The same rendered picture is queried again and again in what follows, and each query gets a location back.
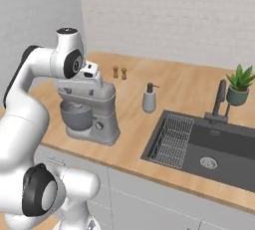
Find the light grey sink front panel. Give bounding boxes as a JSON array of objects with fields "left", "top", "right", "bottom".
[{"left": 108, "top": 166, "right": 255, "bottom": 230}]

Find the green plant in grey pot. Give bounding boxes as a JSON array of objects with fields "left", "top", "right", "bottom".
[{"left": 225, "top": 63, "right": 255, "bottom": 108}]

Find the grey soap dispenser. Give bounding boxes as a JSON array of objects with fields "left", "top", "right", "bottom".
[{"left": 141, "top": 82, "right": 160, "bottom": 115}]

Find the dark grey sink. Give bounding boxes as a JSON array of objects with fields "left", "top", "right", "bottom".
[{"left": 140, "top": 109, "right": 255, "bottom": 194}]

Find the light grey drawer front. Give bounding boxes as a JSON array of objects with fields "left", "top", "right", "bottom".
[
  {"left": 87, "top": 183, "right": 114, "bottom": 230},
  {"left": 33, "top": 144, "right": 111, "bottom": 190}
]

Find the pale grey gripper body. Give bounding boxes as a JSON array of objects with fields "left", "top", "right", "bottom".
[{"left": 53, "top": 70, "right": 105, "bottom": 92}]

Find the dark grey tap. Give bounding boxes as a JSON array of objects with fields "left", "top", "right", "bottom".
[{"left": 203, "top": 78, "right": 231, "bottom": 125}]

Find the grey drawer handle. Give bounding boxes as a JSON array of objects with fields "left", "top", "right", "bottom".
[{"left": 47, "top": 155, "right": 67, "bottom": 166}]

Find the metal wire sink rack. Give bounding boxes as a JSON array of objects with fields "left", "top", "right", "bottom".
[{"left": 147, "top": 113, "right": 195, "bottom": 170}]

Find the grey stand mixer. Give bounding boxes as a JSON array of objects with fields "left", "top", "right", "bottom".
[{"left": 57, "top": 81, "right": 122, "bottom": 147}]

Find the light grey cupboard door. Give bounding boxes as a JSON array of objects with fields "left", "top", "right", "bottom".
[{"left": 110, "top": 188, "right": 202, "bottom": 230}]

